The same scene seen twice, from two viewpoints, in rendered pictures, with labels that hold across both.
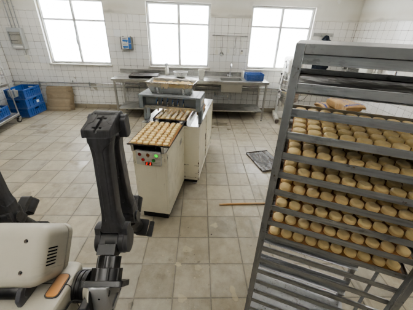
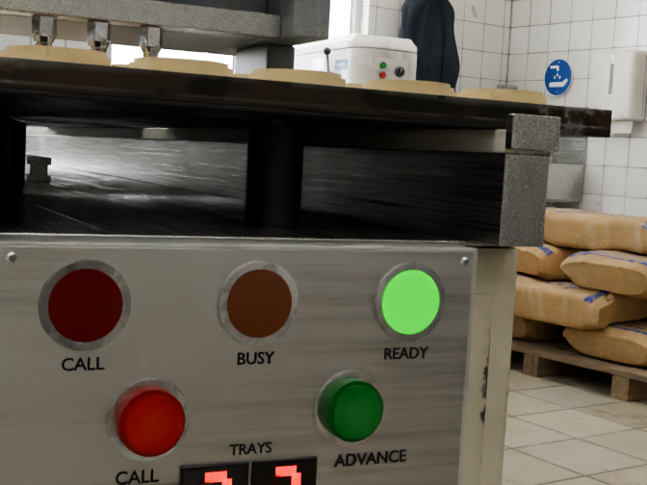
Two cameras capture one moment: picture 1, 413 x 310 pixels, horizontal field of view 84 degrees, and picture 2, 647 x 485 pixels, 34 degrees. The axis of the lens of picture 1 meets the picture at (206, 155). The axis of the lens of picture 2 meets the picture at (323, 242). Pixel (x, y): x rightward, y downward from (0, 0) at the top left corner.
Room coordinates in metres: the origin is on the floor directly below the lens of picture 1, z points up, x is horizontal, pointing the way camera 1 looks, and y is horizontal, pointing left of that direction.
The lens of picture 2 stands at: (1.45, 0.78, 0.88)
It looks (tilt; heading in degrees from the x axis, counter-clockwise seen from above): 5 degrees down; 328
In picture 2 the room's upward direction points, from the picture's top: 3 degrees clockwise
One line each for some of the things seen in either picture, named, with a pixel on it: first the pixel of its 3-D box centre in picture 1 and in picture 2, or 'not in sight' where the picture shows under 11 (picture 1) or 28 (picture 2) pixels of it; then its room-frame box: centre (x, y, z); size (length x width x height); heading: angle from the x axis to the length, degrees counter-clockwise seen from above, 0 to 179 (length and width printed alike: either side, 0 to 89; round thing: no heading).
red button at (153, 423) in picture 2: not in sight; (148, 420); (1.87, 0.59, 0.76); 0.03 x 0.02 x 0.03; 83
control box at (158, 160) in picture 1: (149, 158); (242, 385); (1.88, 0.54, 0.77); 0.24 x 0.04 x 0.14; 83
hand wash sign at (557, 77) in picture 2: not in sight; (558, 77); (5.59, -3.29, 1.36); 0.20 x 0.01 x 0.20; 2
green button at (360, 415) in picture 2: not in sight; (349, 408); (1.86, 0.49, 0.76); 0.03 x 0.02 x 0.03; 83
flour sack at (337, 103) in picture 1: (344, 104); (614, 231); (4.62, -2.74, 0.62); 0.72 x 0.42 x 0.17; 9
